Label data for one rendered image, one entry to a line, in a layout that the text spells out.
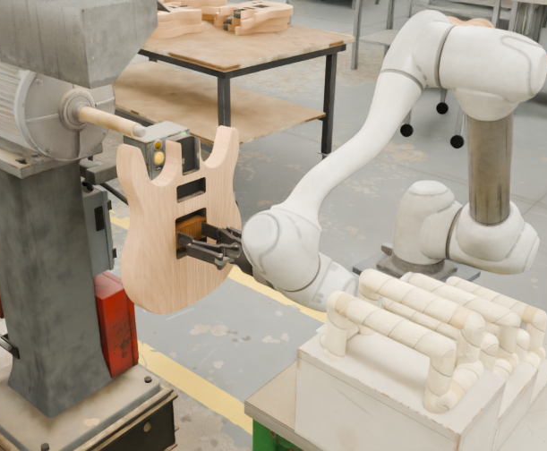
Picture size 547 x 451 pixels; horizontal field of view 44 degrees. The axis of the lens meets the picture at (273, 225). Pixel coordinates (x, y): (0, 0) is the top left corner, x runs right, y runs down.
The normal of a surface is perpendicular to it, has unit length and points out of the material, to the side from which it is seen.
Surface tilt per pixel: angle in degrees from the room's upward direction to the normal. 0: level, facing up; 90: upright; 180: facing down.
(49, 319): 90
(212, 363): 0
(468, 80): 114
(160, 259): 87
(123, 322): 90
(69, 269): 90
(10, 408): 24
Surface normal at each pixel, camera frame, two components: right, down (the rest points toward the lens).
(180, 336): 0.02, -0.89
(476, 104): -0.50, 0.79
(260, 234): -0.47, -0.28
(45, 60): -0.64, 0.34
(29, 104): 0.40, 0.28
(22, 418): -0.24, -0.67
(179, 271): 0.79, 0.25
